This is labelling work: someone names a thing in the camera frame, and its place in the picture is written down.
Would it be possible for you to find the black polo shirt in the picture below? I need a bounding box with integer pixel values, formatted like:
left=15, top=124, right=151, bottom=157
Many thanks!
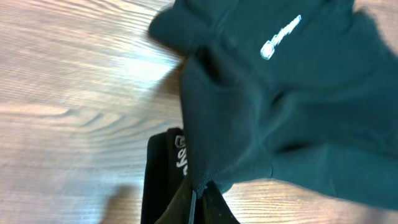
left=145, top=0, right=397, bottom=223

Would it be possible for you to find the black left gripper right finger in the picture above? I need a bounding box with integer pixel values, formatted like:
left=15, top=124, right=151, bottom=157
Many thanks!
left=202, top=181, right=240, bottom=224

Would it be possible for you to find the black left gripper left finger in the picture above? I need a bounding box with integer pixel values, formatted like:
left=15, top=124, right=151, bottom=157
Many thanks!
left=155, top=177, right=195, bottom=224

